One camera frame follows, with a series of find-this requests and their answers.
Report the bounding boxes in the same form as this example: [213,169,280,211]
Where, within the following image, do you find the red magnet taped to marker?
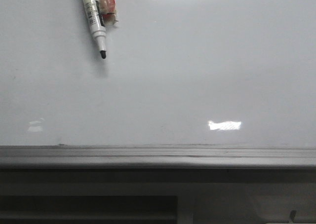
[99,0,118,26]

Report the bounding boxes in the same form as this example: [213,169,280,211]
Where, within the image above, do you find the white black-tipped whiteboard marker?
[82,0,107,59]

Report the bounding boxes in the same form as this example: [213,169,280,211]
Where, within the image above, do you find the white glossy whiteboard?
[0,0,316,149]

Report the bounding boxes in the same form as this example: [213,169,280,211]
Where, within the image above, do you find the grey aluminium whiteboard tray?
[0,145,316,169]

